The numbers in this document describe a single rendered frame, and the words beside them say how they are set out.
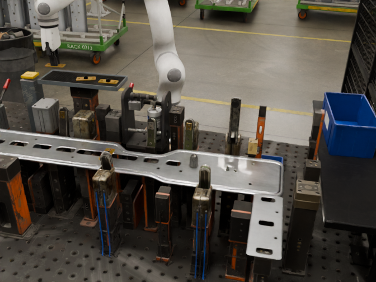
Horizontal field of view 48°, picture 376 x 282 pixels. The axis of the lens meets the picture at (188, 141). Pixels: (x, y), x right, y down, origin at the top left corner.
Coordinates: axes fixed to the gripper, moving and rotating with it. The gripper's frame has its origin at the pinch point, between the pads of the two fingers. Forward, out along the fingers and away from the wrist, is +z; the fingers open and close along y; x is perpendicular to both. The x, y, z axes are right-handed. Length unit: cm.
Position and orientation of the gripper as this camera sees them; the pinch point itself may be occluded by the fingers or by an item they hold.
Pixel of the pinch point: (54, 60)
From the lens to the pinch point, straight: 196.4
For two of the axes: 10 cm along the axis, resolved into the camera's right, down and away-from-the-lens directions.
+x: 10.0, 0.5, -0.8
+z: -0.1, 8.7, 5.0
